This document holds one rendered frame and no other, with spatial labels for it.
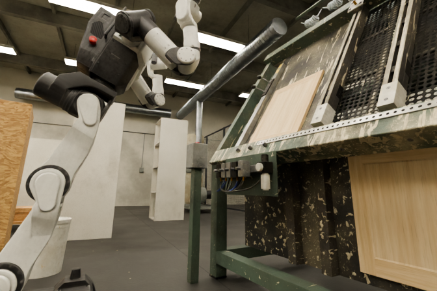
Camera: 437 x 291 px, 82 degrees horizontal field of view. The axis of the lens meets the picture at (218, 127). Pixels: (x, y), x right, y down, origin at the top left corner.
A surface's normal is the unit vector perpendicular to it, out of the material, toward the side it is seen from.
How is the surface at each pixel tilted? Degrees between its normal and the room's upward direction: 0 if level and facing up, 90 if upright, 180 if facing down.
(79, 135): 111
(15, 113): 90
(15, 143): 90
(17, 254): 90
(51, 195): 90
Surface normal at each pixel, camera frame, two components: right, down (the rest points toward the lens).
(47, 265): 0.78, -0.10
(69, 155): 0.46, -0.21
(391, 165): -0.86, -0.14
